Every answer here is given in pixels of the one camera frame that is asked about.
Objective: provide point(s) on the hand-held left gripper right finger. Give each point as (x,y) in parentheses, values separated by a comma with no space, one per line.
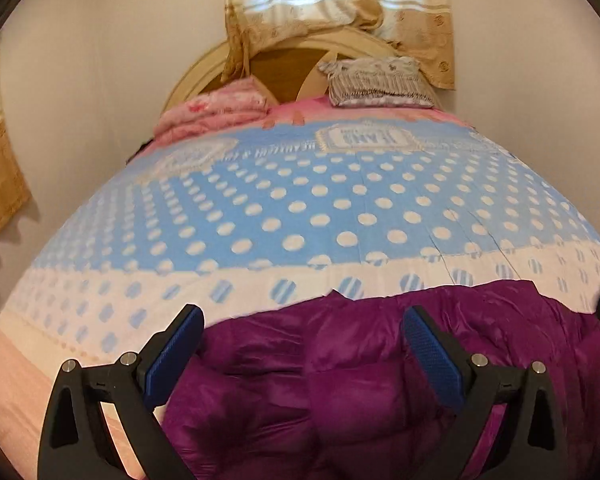
(432,360)

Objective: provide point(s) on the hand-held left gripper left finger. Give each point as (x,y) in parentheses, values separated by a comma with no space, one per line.
(175,355)

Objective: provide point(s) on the purple puffer jacket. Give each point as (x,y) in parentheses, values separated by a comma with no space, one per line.
(305,390)

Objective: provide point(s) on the polka-dot bedspread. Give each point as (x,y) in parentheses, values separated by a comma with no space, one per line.
(290,200)

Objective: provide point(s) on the pink folded quilt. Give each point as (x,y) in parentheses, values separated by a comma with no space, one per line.
(205,115)

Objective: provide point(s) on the beige floral curtain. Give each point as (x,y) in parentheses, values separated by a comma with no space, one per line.
(0,170)
(330,0)

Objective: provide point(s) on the striped grey pillow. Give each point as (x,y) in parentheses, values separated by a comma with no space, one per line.
(375,85)

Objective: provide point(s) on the cream wooden headboard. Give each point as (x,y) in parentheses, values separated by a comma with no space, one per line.
(280,67)

